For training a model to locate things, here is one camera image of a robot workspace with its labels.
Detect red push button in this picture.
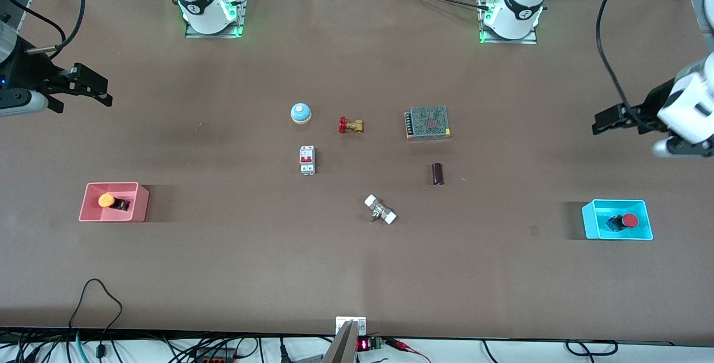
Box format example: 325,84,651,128
606,213,640,233

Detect yellow push button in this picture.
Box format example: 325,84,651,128
98,193,131,211

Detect cyan plastic bin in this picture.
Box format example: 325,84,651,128
581,199,654,240

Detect pink plastic bin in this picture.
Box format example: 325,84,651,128
79,182,149,223

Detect metal mesh power supply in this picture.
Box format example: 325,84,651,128
404,105,452,141

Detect metal fitting white ends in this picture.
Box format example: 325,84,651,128
364,194,398,225

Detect red alligator clip lead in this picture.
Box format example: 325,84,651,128
384,338,432,363

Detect grey metal bar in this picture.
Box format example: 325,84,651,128
322,321,358,363

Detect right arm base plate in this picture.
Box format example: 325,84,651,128
185,0,248,39

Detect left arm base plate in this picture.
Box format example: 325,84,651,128
479,0,538,45

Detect black looped cable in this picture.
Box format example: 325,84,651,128
68,278,124,355

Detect black coiled cable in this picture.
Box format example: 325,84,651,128
565,339,619,357

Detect teal cable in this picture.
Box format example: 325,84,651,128
74,331,91,363

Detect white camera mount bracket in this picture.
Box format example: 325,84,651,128
335,316,368,336

